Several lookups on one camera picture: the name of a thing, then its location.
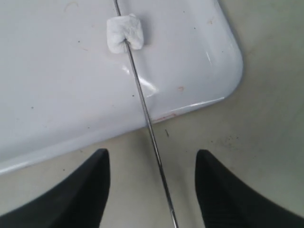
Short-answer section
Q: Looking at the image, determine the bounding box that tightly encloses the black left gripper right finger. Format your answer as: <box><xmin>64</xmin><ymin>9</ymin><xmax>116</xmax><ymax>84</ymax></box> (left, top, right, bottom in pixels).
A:
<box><xmin>195</xmin><ymin>150</ymin><xmax>304</xmax><ymax>228</ymax></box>

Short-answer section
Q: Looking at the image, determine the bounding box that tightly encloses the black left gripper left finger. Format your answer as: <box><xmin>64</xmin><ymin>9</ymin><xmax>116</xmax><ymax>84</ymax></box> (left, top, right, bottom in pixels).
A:
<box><xmin>0</xmin><ymin>149</ymin><xmax>111</xmax><ymax>228</ymax></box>

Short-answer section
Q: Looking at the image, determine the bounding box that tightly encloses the white marshmallow piece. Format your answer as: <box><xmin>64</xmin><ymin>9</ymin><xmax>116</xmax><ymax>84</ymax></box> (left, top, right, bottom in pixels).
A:
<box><xmin>106</xmin><ymin>14</ymin><xmax>144</xmax><ymax>54</ymax></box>

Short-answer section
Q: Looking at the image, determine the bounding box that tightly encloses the thin metal skewer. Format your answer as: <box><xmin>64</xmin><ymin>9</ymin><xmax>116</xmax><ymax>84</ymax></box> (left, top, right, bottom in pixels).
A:
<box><xmin>113</xmin><ymin>0</ymin><xmax>180</xmax><ymax>228</ymax></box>

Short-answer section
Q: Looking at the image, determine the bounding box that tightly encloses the white plastic tray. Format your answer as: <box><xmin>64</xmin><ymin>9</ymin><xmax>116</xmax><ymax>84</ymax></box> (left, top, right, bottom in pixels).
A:
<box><xmin>0</xmin><ymin>0</ymin><xmax>243</xmax><ymax>174</ymax></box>

